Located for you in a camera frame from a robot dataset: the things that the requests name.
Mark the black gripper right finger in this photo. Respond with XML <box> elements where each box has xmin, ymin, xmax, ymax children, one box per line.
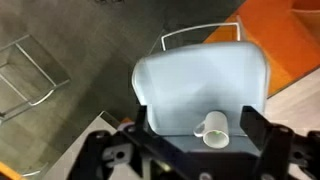
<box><xmin>240</xmin><ymin>106</ymin><xmax>320</xmax><ymax>180</ymax></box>

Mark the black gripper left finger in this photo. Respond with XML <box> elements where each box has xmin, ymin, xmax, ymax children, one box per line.
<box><xmin>67</xmin><ymin>105</ymin><xmax>187</xmax><ymax>180</ymax></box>

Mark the white ceramic mug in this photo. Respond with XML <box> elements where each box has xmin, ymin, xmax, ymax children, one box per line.
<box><xmin>193</xmin><ymin>111</ymin><xmax>230</xmax><ymax>149</ymax></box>

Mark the light blue upholstered chair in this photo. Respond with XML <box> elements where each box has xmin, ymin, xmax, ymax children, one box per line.
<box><xmin>132</xmin><ymin>22</ymin><xmax>270</xmax><ymax>155</ymax></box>

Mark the grey metal-frame stool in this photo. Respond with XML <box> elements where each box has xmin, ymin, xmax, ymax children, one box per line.
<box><xmin>0</xmin><ymin>35</ymin><xmax>70</xmax><ymax>123</ymax></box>

